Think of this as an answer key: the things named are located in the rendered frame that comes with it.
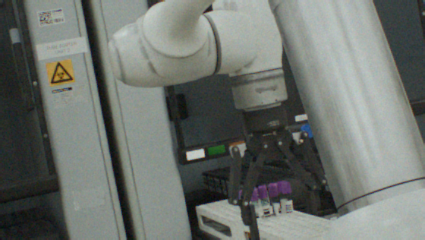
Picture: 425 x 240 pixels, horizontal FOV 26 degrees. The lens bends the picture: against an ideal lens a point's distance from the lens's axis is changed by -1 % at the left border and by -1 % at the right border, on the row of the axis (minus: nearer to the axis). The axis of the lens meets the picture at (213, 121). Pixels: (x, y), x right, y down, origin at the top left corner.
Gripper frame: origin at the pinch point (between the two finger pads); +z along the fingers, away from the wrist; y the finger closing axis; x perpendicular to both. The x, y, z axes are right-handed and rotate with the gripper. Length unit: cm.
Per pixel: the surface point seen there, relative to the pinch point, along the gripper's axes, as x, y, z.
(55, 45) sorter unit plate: 38, -28, -39
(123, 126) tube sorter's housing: 38.4, -17.6, -20.2
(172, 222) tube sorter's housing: 38.0, -11.4, 1.0
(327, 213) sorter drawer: 29.7, 19.1, 5.3
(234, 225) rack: 13.8, -5.0, 0.5
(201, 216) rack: 41.0, -4.6, 1.7
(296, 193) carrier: 36.6, 15.6, 0.7
